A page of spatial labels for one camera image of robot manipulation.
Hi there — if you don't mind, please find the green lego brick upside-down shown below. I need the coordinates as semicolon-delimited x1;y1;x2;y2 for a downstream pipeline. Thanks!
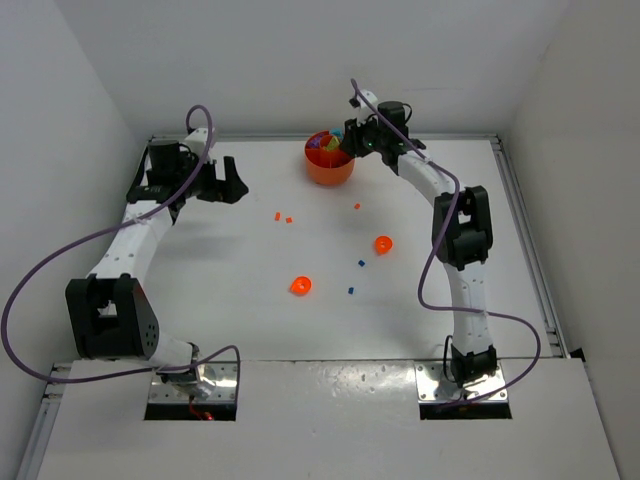
324;137;340;151

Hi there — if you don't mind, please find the purple rounded lego piece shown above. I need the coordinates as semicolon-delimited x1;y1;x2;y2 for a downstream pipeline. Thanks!
306;134;324;149

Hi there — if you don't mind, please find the orange round cone piece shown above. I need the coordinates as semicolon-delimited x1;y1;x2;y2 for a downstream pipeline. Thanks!
374;235;393;255

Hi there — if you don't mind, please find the orange heart-shaped piece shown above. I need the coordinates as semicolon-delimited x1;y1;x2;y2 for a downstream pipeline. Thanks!
289;276;313;296

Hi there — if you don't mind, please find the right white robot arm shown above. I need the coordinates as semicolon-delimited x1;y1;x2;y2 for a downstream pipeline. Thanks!
340;97;497;387

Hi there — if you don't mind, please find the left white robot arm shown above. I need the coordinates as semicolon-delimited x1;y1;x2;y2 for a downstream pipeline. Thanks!
65;139;249;373

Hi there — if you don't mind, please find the orange divided round container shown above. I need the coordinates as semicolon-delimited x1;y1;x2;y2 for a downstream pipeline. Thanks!
304;130;355;187

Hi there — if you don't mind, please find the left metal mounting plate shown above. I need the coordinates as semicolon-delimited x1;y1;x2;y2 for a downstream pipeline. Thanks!
148;362;238;405

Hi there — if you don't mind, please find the metal mounting plate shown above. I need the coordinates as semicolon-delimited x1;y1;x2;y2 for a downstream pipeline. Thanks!
148;362;238;405
415;361;508;405

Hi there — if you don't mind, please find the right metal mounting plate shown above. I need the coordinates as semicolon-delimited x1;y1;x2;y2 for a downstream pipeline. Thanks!
415;361;508;405

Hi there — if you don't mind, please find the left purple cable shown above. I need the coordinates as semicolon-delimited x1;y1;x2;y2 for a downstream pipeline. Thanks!
1;104;241;384

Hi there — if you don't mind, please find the purple cable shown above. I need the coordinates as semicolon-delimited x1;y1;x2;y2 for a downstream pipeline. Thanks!
1;104;241;384
349;78;542;409

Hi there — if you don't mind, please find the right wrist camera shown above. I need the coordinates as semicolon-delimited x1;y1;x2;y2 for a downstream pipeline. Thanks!
349;89;378;125

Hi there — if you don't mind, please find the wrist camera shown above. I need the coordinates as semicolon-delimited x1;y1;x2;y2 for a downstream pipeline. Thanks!
349;89;378;125
182;127;217;158

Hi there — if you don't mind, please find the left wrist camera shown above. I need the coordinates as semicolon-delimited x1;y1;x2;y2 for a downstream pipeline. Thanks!
182;127;217;158

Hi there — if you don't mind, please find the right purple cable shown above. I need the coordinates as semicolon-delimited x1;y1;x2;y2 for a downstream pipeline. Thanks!
349;78;542;409

